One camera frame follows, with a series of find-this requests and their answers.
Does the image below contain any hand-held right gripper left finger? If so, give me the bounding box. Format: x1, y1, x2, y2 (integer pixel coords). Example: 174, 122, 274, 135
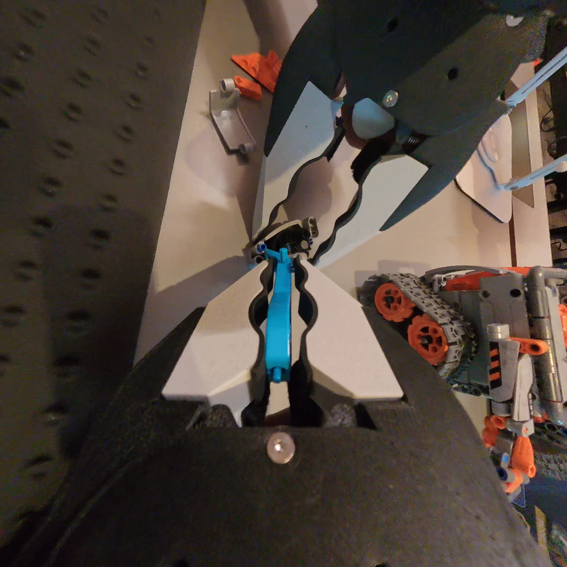
162, 263, 273, 410

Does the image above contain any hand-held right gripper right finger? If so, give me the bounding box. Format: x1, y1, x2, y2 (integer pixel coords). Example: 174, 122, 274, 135
293, 260, 404, 415

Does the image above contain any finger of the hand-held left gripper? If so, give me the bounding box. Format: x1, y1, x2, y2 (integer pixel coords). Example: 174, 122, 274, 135
315, 153, 435, 268
251, 80, 348, 256

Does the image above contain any blue toy wrench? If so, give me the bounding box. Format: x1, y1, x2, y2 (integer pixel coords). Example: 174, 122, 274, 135
261, 247, 298, 383

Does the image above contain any grey toy wheel frame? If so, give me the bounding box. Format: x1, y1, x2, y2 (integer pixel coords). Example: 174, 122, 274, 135
245, 213, 321, 266

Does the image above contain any small orange toy piece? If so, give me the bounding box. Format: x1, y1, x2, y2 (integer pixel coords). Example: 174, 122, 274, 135
234, 76, 265, 100

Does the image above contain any flat orange toy piece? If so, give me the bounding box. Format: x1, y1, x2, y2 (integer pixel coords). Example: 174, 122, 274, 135
231, 49, 284, 94

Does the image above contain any grey orange tracked toy robot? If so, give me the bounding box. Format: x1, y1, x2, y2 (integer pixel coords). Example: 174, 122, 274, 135
357, 264, 567, 497

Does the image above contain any white book stand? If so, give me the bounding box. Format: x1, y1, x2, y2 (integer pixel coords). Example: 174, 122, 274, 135
455, 45, 567, 224

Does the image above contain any black perforated mat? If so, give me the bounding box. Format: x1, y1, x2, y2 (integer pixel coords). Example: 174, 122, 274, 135
0, 0, 209, 550

